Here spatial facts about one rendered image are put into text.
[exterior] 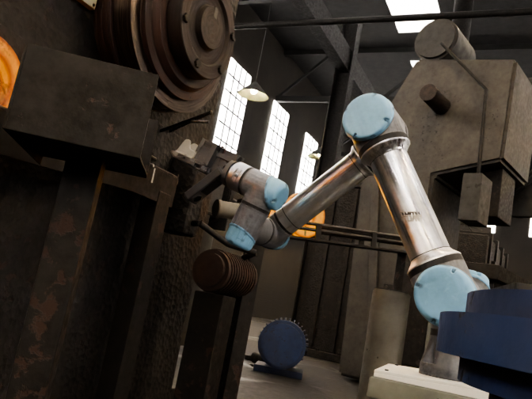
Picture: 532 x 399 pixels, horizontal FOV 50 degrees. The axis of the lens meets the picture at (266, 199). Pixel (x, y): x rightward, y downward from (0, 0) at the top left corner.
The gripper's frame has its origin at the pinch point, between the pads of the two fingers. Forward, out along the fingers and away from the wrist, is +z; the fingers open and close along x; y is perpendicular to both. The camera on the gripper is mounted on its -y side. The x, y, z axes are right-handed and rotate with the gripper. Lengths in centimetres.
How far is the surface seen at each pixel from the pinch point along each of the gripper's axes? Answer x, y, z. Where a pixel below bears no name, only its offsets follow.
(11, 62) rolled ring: 51, 1, 6
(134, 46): 20.1, 19.5, 10.8
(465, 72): -260, 150, 11
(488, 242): -659, 101, -1
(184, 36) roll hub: 12.4, 28.4, 4.8
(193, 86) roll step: -2.9, 20.0, 7.0
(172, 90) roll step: 3.3, 15.7, 7.7
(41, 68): 66, 0, -22
